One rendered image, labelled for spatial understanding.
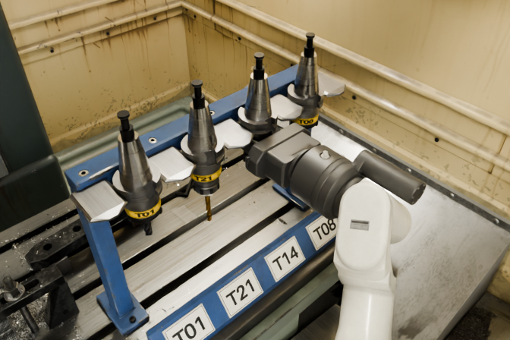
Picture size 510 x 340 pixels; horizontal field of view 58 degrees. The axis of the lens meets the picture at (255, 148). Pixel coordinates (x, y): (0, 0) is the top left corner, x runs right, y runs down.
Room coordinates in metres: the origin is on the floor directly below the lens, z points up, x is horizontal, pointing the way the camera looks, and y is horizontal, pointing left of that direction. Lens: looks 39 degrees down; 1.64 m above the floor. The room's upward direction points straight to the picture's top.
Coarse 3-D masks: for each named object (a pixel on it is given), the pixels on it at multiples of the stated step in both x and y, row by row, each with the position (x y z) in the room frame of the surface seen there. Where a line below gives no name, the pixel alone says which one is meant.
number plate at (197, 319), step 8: (200, 304) 0.44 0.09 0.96; (192, 312) 0.42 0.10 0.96; (200, 312) 0.43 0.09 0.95; (184, 320) 0.41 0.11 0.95; (192, 320) 0.42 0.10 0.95; (200, 320) 0.42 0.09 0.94; (208, 320) 0.42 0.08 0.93; (168, 328) 0.40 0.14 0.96; (176, 328) 0.40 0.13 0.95; (184, 328) 0.40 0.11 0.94; (192, 328) 0.41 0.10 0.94; (200, 328) 0.41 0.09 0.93; (208, 328) 0.41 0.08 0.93; (168, 336) 0.39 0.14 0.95; (176, 336) 0.39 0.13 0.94; (184, 336) 0.39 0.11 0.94; (192, 336) 0.40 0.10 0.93; (200, 336) 0.40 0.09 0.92
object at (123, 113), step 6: (120, 114) 0.46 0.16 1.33; (126, 114) 0.46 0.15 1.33; (120, 120) 0.46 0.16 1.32; (126, 120) 0.46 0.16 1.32; (120, 126) 0.46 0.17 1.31; (126, 126) 0.46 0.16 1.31; (132, 126) 0.46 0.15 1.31; (120, 132) 0.46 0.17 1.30; (126, 132) 0.45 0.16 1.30; (132, 132) 0.46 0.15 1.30; (126, 138) 0.45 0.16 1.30; (132, 138) 0.46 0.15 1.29
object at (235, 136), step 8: (224, 120) 0.60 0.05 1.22; (232, 120) 0.60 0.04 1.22; (216, 128) 0.58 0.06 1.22; (224, 128) 0.58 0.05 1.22; (232, 128) 0.58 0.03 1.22; (240, 128) 0.58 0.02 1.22; (224, 136) 0.56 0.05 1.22; (232, 136) 0.56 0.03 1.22; (240, 136) 0.56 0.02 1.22; (248, 136) 0.56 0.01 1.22; (224, 144) 0.54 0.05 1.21; (232, 144) 0.54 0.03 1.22; (240, 144) 0.54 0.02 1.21; (248, 144) 0.55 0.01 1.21
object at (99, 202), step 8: (96, 184) 0.45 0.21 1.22; (104, 184) 0.45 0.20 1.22; (80, 192) 0.44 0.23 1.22; (88, 192) 0.44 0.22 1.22; (96, 192) 0.44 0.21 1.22; (104, 192) 0.44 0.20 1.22; (112, 192) 0.44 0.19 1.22; (72, 200) 0.43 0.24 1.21; (80, 200) 0.42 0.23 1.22; (88, 200) 0.42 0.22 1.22; (96, 200) 0.42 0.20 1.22; (104, 200) 0.42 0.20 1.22; (112, 200) 0.42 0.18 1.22; (120, 200) 0.42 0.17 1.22; (80, 208) 0.41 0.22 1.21; (88, 208) 0.41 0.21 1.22; (96, 208) 0.41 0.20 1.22; (104, 208) 0.41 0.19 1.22; (112, 208) 0.41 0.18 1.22; (120, 208) 0.41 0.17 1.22; (88, 216) 0.40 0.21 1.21; (96, 216) 0.40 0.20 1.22; (104, 216) 0.40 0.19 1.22; (112, 216) 0.40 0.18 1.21
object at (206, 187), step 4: (216, 180) 0.53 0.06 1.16; (196, 184) 0.52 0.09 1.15; (200, 184) 0.52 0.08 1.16; (204, 184) 0.52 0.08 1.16; (208, 184) 0.52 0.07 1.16; (212, 184) 0.52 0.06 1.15; (216, 184) 0.52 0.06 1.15; (196, 188) 0.52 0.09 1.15; (200, 188) 0.52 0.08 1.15; (204, 188) 0.52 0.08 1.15; (208, 188) 0.52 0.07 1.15; (212, 188) 0.52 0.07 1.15; (216, 188) 0.52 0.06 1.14; (200, 192) 0.51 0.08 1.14; (204, 192) 0.51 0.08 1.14; (208, 192) 0.51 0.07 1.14; (212, 192) 0.52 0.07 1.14; (204, 196) 0.52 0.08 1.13; (208, 196) 0.52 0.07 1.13
